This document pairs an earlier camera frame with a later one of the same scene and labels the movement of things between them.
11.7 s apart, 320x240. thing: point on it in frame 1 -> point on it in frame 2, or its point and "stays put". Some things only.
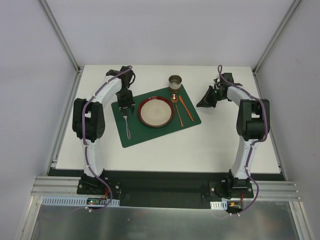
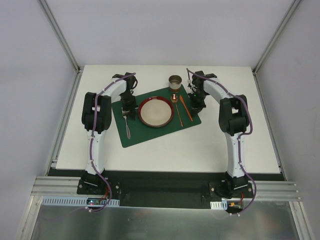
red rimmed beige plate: [155, 111] stays put
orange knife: [182, 101] stays put
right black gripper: [210, 97] -> [197, 107]
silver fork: [127, 128] stays put
